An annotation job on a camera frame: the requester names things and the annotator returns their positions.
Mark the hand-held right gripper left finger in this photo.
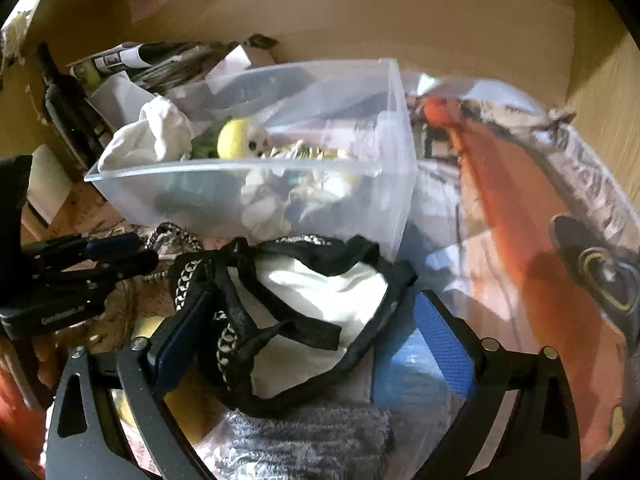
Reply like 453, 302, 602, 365
46, 287, 217, 480

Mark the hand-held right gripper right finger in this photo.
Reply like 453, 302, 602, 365
414, 289, 587, 480

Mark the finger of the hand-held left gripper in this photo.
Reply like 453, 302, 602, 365
22, 232, 141, 273
55, 250, 160, 288

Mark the white bag with black straps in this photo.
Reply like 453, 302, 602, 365
167, 234, 418, 418

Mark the clear plastic storage bin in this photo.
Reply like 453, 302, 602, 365
84, 58, 418, 263

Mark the blue cloth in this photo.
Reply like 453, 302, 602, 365
372, 222, 476, 411

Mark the white cloth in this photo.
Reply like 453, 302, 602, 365
97, 96, 195, 173

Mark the orange printed plastic bag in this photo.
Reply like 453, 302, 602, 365
405, 72, 640, 466

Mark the green cloth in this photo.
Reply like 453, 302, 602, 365
190, 122, 226, 161

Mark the black bottle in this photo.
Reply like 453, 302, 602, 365
35, 42, 108, 161

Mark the grey knitted cloth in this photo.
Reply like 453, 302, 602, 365
220, 405, 393, 480

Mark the yellow and white plush toy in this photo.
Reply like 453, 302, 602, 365
217, 119, 361, 238

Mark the stack of magazines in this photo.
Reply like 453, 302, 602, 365
67, 35, 276, 96

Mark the black and white braided cord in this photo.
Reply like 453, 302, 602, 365
142, 222, 203, 283

